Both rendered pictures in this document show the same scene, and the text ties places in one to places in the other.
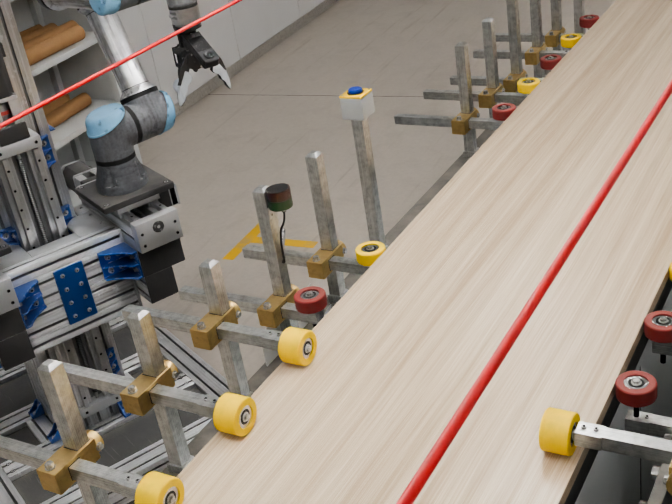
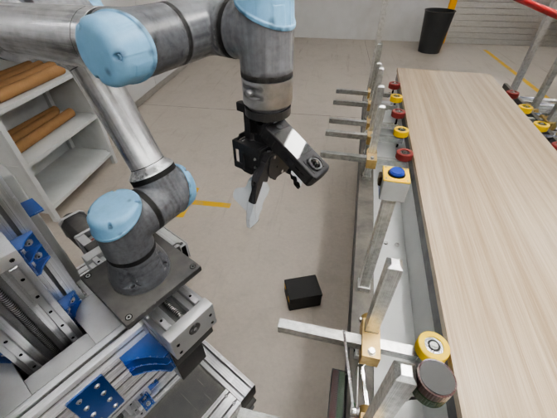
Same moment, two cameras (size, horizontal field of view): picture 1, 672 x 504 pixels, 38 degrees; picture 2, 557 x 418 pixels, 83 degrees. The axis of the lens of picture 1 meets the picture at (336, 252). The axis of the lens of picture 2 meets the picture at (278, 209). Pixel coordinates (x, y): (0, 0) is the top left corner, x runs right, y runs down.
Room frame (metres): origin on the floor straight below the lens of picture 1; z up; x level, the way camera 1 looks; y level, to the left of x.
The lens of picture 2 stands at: (2.08, 0.43, 1.71)
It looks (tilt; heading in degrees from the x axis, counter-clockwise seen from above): 41 degrees down; 339
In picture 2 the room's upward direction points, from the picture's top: straight up
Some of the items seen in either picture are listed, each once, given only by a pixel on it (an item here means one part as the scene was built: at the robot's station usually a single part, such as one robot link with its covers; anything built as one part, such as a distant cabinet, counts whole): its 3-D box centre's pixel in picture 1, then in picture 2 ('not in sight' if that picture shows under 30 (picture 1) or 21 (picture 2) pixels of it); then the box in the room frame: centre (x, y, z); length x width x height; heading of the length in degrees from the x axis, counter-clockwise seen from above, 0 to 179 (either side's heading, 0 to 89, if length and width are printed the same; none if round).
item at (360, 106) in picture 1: (357, 105); (393, 185); (2.63, -0.13, 1.18); 0.07 x 0.07 x 0.08; 56
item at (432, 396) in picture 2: (278, 192); (434, 380); (2.18, 0.11, 1.16); 0.06 x 0.06 x 0.02
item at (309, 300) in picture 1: (312, 312); not in sight; (2.11, 0.08, 0.85); 0.08 x 0.08 x 0.11
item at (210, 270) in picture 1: (229, 347); not in sight; (2.00, 0.29, 0.87); 0.03 x 0.03 x 0.48; 56
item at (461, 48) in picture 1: (467, 108); (372, 149); (3.25, -0.54, 0.88); 0.03 x 0.03 x 0.48; 56
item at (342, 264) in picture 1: (310, 260); (353, 341); (2.41, 0.07, 0.84); 0.43 x 0.03 x 0.04; 56
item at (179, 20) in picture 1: (184, 15); (266, 91); (2.52, 0.28, 1.54); 0.08 x 0.08 x 0.05
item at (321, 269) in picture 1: (327, 258); (370, 337); (2.40, 0.03, 0.84); 0.13 x 0.06 x 0.05; 146
